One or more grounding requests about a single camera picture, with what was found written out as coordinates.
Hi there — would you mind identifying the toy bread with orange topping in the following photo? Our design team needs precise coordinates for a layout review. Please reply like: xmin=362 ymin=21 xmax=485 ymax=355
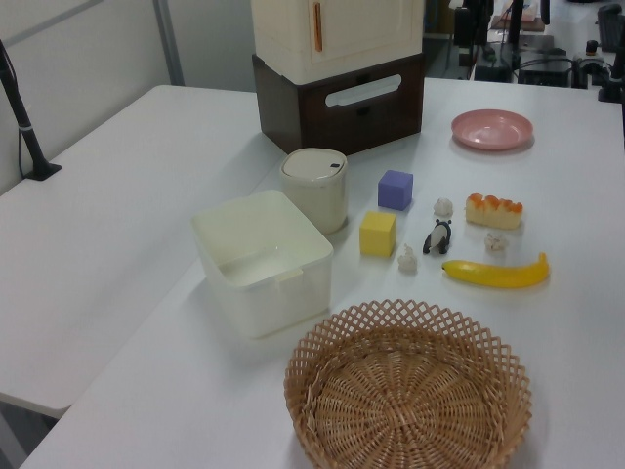
xmin=464 ymin=192 xmax=525 ymax=230

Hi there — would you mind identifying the woven wicker basket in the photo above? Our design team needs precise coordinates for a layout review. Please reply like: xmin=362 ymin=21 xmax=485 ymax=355
xmin=284 ymin=299 xmax=533 ymax=469

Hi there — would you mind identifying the beige lidded desktop trash can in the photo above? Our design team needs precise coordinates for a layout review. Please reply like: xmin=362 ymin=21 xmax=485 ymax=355
xmin=278 ymin=148 xmax=351 ymax=235

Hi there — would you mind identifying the yellow foam cube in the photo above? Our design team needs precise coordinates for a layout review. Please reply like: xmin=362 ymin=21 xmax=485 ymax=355
xmin=358 ymin=210 xmax=396 ymax=257

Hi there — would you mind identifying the white open plastic bin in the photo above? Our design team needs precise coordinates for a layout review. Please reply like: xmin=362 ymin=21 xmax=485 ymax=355
xmin=189 ymin=189 xmax=336 ymax=341

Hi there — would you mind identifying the purple foam cube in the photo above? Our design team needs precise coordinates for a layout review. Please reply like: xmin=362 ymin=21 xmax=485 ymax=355
xmin=377 ymin=169 xmax=415 ymax=211

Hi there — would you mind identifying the dark brown drawer box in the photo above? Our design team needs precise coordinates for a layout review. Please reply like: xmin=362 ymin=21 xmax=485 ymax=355
xmin=251 ymin=51 xmax=426 ymax=156

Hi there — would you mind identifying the small panda figurine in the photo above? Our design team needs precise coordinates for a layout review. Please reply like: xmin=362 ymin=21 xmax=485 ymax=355
xmin=422 ymin=218 xmax=454 ymax=256

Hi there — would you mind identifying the yellow toy banana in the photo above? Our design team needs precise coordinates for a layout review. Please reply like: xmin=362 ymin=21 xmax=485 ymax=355
xmin=441 ymin=252 xmax=551 ymax=290

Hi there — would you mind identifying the pink plastic plate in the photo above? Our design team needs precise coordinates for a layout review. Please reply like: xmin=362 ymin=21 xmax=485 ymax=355
xmin=450 ymin=109 xmax=535 ymax=151

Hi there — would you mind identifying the cream plastic storage box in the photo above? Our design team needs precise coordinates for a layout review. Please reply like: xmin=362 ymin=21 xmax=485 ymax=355
xmin=250 ymin=0 xmax=425 ymax=83

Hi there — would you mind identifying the black computer box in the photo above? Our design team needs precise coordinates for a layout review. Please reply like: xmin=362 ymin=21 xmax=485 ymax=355
xmin=517 ymin=57 xmax=572 ymax=88

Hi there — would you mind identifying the black camera stand pole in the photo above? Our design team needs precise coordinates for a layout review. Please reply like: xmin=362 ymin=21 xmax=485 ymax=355
xmin=0 ymin=38 xmax=63 ymax=183

